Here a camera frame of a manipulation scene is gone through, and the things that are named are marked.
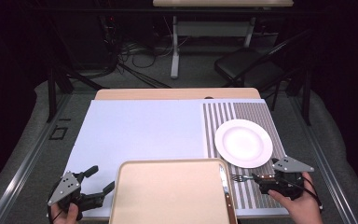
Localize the wooden handled knife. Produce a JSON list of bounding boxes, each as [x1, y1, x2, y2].
[[218, 164, 237, 224]]

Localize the white table sheet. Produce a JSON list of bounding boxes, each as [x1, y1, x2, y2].
[[63, 98, 290, 218]]

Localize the metal floor rail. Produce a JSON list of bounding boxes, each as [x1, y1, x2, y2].
[[0, 92, 73, 224], [288, 96, 358, 224]]

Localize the white ceramic plate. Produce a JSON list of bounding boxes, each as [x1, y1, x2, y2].
[[213, 119, 274, 169]]

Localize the dark equipment cabinet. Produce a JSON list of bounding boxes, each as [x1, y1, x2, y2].
[[64, 12, 119, 71]]

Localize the beige plastic tray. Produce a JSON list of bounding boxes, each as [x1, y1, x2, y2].
[[108, 158, 239, 224]]

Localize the black folding chair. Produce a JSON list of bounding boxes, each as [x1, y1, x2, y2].
[[213, 29, 313, 111]]

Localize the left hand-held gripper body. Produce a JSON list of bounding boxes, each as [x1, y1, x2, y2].
[[47, 170, 105, 222]]

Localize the brown striped placemat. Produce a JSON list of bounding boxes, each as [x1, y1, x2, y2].
[[202, 102, 288, 210]]

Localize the person's right hand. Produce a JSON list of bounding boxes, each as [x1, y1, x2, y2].
[[267, 171, 324, 224]]

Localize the black metal stand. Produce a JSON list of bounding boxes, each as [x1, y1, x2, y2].
[[46, 66, 110, 124], [302, 69, 312, 127]]

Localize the silver metal fork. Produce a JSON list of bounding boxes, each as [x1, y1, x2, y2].
[[230, 173, 276, 183]]

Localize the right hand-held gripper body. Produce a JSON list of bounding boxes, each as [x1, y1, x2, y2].
[[271, 156, 315, 201]]

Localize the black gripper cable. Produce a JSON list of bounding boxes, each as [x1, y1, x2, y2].
[[292, 178, 324, 213], [46, 183, 63, 224]]

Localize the beige top desk white legs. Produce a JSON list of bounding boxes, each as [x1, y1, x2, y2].
[[152, 0, 294, 79]]

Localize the bundle of black floor cables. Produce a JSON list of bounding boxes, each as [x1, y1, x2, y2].
[[99, 15, 172, 90]]

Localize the person's left hand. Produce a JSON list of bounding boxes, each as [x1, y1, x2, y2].
[[49, 202, 79, 224]]

